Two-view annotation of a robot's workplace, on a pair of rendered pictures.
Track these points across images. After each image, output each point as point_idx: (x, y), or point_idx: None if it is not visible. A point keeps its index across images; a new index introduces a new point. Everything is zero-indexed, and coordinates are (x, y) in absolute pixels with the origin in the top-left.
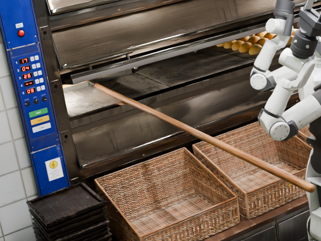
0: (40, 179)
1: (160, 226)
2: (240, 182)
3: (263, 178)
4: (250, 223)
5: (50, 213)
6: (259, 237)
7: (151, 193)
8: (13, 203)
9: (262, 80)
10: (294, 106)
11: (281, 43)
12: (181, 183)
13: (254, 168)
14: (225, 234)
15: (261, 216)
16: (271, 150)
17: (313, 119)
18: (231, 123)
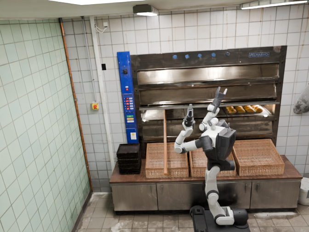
0: (128, 137)
1: (163, 167)
2: (204, 162)
3: None
4: (191, 178)
5: (122, 150)
6: (194, 185)
7: (167, 154)
8: (118, 142)
9: (202, 127)
10: (188, 142)
11: (213, 115)
12: (180, 154)
13: None
14: (180, 178)
15: (197, 177)
16: None
17: (192, 149)
18: None
